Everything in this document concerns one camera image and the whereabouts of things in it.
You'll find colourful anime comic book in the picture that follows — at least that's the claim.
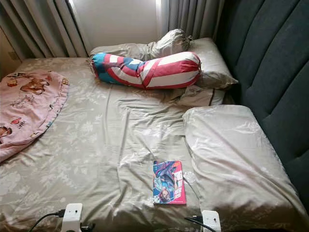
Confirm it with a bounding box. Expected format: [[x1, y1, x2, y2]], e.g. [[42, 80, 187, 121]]
[[153, 160, 187, 205]]

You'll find pink cartoon blanket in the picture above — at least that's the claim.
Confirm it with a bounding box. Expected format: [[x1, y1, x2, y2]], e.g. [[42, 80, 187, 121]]
[[0, 70, 70, 162]]

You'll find beige floral pillow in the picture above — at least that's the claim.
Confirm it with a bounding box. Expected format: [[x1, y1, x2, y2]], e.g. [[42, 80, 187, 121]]
[[183, 104, 309, 228]]

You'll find bed with beige floral sheet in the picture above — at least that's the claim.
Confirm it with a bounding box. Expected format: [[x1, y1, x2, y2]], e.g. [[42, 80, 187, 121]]
[[0, 57, 309, 232]]

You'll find beige striped folded cloth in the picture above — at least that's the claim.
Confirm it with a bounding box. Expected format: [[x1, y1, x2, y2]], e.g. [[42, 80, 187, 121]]
[[178, 86, 226, 107]]

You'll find red white blue bolster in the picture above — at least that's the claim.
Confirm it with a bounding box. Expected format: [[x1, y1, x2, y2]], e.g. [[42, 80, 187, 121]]
[[91, 51, 202, 90]]

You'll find beige knotted bolster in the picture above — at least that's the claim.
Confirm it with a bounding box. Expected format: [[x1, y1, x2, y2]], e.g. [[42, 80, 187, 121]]
[[91, 29, 191, 59]]

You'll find grey curtain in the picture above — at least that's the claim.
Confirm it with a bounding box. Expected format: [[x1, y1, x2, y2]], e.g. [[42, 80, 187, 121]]
[[0, 0, 87, 59], [157, 0, 225, 40]]

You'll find plain beige pillow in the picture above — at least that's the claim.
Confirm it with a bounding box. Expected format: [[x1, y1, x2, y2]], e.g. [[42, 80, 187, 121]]
[[188, 38, 239, 90]]

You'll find dark grey padded headboard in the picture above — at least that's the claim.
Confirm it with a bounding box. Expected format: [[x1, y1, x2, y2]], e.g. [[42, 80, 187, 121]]
[[215, 0, 309, 199]]

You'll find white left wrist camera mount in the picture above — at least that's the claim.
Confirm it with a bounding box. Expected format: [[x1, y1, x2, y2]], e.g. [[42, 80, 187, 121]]
[[62, 203, 84, 232]]

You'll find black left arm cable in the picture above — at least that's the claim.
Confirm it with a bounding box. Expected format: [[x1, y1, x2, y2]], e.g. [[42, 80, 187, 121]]
[[28, 209, 66, 232]]

